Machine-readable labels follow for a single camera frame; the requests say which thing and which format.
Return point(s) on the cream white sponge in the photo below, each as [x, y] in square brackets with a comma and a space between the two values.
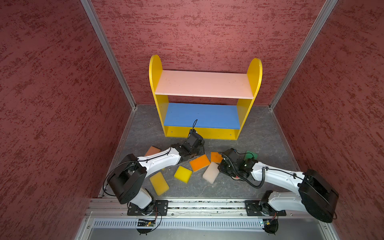
[211, 173]

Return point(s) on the large yellow sponge front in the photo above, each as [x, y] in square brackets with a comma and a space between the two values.
[159, 183]

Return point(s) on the right circuit board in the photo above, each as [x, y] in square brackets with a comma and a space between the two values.
[270, 224]

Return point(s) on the aluminium front rail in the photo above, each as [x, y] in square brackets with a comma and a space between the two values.
[190, 208]

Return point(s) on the circuit board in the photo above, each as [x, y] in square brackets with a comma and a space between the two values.
[146, 223]
[270, 224]

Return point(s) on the orange sponge right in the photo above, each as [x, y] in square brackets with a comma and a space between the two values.
[216, 157]

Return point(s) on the green sponge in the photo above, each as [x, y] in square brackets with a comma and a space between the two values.
[250, 155]

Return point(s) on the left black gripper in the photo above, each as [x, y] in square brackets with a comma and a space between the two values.
[201, 151]

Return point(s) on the orange sponge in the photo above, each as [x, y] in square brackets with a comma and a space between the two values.
[200, 163]
[216, 157]

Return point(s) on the orange sponge left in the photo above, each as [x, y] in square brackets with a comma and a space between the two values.
[200, 163]

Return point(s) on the salmon pink sponge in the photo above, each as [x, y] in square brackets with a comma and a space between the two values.
[152, 151]

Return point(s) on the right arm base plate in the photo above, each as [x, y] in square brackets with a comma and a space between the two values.
[259, 208]

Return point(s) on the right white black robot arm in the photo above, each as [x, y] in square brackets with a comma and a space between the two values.
[306, 192]

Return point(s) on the yellow shelf unit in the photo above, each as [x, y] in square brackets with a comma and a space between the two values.
[218, 122]

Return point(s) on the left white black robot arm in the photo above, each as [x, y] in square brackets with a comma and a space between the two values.
[127, 178]

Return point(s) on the small yellow square sponge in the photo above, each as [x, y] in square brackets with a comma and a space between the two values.
[182, 174]

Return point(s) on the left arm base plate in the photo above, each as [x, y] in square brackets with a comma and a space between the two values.
[155, 208]

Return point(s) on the left circuit board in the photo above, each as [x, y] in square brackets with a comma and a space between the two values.
[146, 223]

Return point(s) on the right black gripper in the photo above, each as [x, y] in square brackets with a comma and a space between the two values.
[222, 168]

